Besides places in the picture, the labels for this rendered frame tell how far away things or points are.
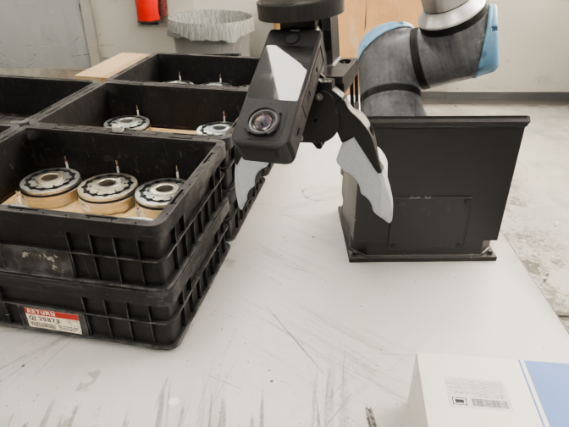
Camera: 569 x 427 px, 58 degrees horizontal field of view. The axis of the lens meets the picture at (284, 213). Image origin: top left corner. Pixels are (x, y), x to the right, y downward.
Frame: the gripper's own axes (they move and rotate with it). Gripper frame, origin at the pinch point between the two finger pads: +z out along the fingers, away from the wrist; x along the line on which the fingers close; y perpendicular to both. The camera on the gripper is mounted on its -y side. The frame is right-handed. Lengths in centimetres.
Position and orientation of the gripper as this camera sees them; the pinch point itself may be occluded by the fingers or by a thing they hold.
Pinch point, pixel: (310, 220)
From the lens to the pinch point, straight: 50.4
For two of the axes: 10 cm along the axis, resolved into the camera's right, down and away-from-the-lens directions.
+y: 3.2, -5.1, 8.0
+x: -9.4, -0.8, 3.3
